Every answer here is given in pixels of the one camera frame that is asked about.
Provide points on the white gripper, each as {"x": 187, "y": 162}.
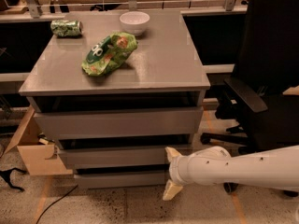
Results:
{"x": 177, "y": 169}

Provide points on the grey drawer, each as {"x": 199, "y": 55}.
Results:
{"x": 119, "y": 123}
{"x": 121, "y": 180}
{"x": 89, "y": 158}

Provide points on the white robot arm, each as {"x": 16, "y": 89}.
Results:
{"x": 274, "y": 169}

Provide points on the grey bottom drawer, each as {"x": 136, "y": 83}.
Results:
{"x": 121, "y": 180}

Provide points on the grey top drawer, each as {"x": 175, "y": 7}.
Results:
{"x": 119, "y": 123}

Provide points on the grey drawer cabinet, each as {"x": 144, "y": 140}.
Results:
{"x": 164, "y": 72}

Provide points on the black office chair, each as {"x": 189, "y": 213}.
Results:
{"x": 267, "y": 65}

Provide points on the cardboard box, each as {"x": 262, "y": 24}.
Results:
{"x": 39, "y": 157}

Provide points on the green chip bag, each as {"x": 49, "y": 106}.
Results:
{"x": 109, "y": 54}

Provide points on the white bowl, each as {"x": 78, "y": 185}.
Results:
{"x": 134, "y": 22}

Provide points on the green soda can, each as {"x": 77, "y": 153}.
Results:
{"x": 66, "y": 28}

